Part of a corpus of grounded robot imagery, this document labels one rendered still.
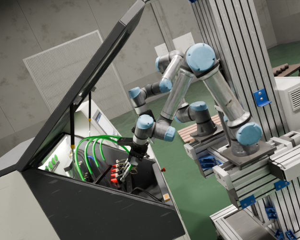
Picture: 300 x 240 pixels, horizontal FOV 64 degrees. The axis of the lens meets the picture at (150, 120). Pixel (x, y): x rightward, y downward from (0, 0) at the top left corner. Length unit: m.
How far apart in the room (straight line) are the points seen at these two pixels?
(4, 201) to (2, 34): 9.95
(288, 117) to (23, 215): 1.56
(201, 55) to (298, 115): 0.86
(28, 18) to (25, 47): 1.10
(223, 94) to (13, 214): 1.12
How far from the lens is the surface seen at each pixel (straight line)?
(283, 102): 1.67
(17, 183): 1.29
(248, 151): 1.37
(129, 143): 1.27
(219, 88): 1.12
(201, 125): 1.79
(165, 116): 1.26
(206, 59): 1.07
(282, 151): 1.50
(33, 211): 1.34
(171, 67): 1.57
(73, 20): 10.62
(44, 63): 10.51
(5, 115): 11.07
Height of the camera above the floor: 1.69
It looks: 13 degrees down
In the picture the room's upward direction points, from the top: 23 degrees counter-clockwise
